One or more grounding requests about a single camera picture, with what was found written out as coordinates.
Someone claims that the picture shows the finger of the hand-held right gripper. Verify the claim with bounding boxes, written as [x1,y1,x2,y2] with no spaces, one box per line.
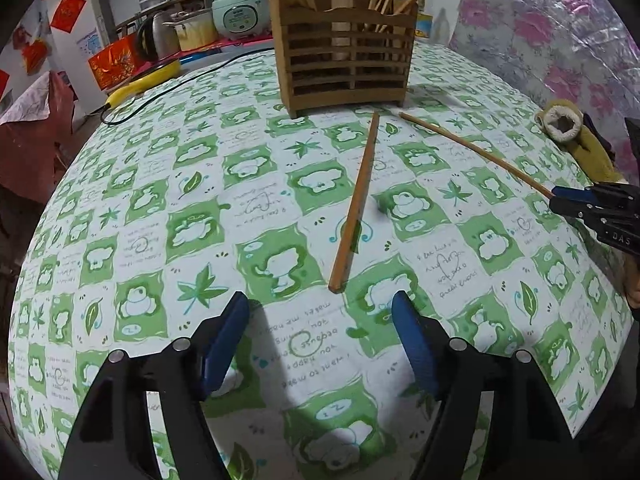
[551,182,640,209]
[549,200,640,257]

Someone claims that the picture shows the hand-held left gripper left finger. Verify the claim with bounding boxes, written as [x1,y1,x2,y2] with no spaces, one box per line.
[59,291,251,480]

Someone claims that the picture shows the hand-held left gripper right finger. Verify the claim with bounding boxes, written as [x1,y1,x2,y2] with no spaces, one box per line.
[391,290,583,480]

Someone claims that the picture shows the wooden chopstick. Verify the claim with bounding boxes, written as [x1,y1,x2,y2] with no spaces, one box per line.
[328,112,381,294]
[398,111,557,199]

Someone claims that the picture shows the wooden slatted chopstick holder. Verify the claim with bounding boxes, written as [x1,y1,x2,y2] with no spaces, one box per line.
[269,0,419,119]

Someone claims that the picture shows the purple cloth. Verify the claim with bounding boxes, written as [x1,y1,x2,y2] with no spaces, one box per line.
[581,111,617,162]

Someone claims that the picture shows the mustard yellow fleece sock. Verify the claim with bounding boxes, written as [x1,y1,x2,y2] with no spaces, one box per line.
[534,99,627,184]

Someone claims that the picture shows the green checked tablecloth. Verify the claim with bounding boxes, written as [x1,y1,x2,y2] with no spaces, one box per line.
[7,40,637,480]

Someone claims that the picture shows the pink floral blanket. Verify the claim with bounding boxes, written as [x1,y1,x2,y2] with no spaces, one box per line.
[447,0,640,126]

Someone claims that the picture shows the table with red cloth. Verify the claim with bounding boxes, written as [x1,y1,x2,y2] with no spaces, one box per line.
[0,70,81,201]

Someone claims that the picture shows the yellow electric frying pan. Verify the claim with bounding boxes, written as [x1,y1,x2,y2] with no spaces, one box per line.
[106,59,182,109]

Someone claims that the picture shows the red gift box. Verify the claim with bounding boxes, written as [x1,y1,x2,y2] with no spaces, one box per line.
[88,35,146,92]

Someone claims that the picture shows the pink floral cloth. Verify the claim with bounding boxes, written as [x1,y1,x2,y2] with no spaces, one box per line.
[0,72,57,127]

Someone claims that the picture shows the cream cooking pot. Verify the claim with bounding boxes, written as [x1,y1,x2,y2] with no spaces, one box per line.
[174,9,219,52]

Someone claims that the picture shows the steel electric kettle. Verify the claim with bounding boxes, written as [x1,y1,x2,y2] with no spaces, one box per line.
[136,10,181,62]

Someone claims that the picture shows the mint green rice cooker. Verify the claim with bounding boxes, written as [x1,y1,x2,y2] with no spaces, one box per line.
[212,0,269,41]

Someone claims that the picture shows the white refrigerator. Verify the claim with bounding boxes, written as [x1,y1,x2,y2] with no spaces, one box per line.
[30,0,123,116]

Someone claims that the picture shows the red diamond paper decoration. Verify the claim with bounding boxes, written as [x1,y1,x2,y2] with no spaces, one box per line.
[50,0,87,34]

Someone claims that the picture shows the black power cable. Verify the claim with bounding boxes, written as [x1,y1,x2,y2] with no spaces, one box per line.
[100,49,279,127]

